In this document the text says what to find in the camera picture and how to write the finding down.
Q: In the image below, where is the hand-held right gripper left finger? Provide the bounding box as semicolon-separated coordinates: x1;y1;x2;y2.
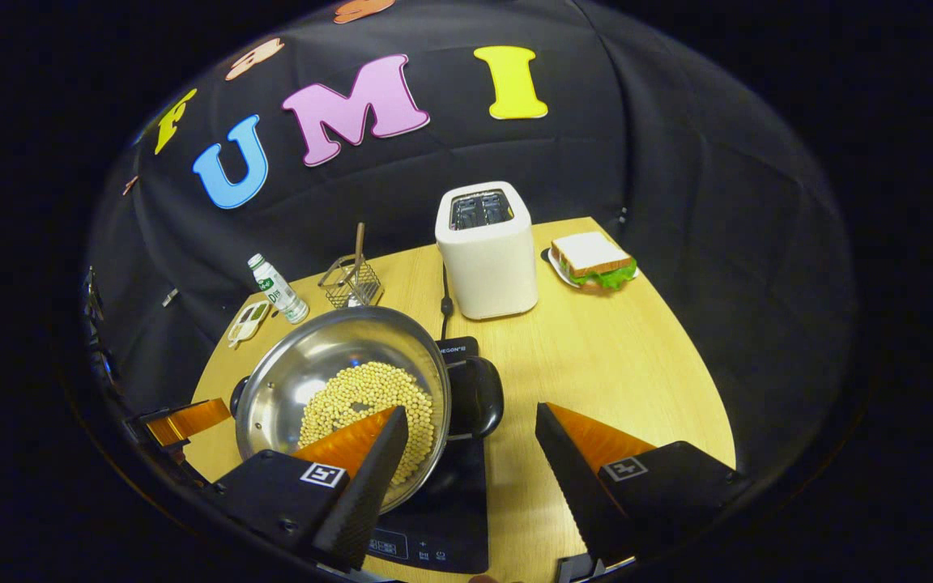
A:
211;405;411;572

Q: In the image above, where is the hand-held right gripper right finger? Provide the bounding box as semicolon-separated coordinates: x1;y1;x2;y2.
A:
535;402;751;568

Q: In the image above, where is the black induction cooktop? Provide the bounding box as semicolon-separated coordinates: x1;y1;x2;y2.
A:
365;336;490;574

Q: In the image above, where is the steel pot with black handle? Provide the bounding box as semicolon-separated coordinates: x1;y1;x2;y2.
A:
229;305;505;515

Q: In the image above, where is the pile of soybeans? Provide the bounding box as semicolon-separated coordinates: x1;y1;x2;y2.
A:
298;361;435;487

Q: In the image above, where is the white divided seasoning dish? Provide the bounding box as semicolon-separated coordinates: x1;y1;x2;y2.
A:
228;300;271;349

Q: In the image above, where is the white drink bottle green label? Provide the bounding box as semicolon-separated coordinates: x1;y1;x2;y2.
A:
247;253;310;325

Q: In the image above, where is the small white plate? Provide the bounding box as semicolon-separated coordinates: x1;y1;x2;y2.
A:
541;247;640;291

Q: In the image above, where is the sandwich with lettuce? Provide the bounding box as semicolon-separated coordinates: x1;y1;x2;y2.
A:
550;232;638;292

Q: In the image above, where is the white toaster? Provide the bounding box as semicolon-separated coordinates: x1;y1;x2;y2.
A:
435;181;539;321

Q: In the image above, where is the steel wire utensil holder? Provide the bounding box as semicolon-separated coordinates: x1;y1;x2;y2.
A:
318;253;385;310

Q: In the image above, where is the black power cable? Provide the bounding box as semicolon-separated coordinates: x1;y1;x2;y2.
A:
438;263;455;341

